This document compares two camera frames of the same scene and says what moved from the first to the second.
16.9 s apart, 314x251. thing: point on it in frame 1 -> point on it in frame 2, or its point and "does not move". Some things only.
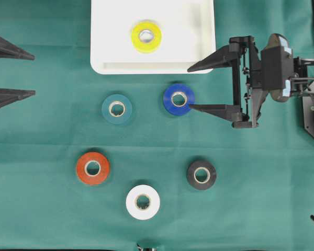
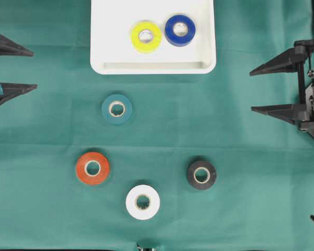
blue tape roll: x=167 y=97 -> x=175 y=40
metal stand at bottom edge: x=146 y=248 does not move
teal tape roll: x=116 y=109 does not move
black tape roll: x=201 y=174 does not move
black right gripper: x=244 y=52 -> x=311 y=57
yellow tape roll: x=143 y=46 does not move
